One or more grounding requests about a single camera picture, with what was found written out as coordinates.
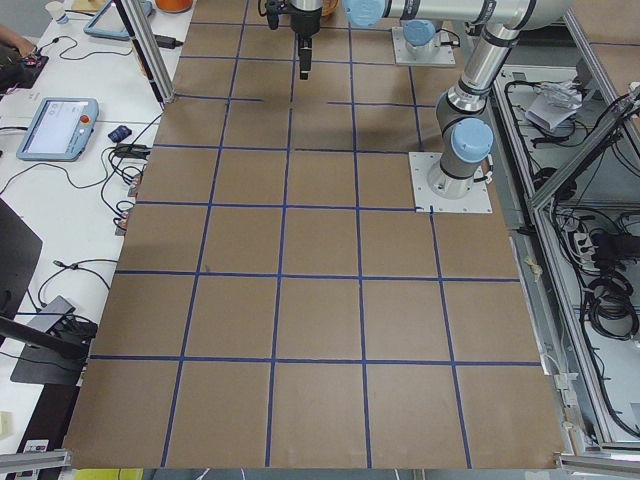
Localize paper cup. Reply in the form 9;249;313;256
45;1;69;25

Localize grey adapter box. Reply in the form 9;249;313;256
27;295;75;333

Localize aluminium frame post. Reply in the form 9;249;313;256
114;0;175;105

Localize black power brick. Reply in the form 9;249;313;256
154;34;184;49

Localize white power strip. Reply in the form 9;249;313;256
568;221;597;274

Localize dark checkered pouch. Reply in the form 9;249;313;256
108;125;132;143

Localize crumpled white papers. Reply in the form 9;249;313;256
525;80;583;131

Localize teach pendant tablet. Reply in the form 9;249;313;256
16;97;99;162

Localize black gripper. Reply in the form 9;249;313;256
291;7;321;80

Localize woven wicker basket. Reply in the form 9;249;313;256
322;0;339;17

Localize orange round object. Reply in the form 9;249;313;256
155;0;193;14

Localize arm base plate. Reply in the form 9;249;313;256
391;27;456;68
408;152;493;214

